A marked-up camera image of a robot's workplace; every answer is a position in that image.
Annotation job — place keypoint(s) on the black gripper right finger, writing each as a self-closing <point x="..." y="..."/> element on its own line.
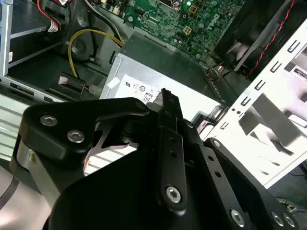
<point x="230" y="172"/>

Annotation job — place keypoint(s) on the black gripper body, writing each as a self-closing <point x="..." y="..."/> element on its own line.
<point x="115" y="196"/>

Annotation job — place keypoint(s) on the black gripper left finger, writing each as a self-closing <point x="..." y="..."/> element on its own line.
<point x="72" y="115"/>

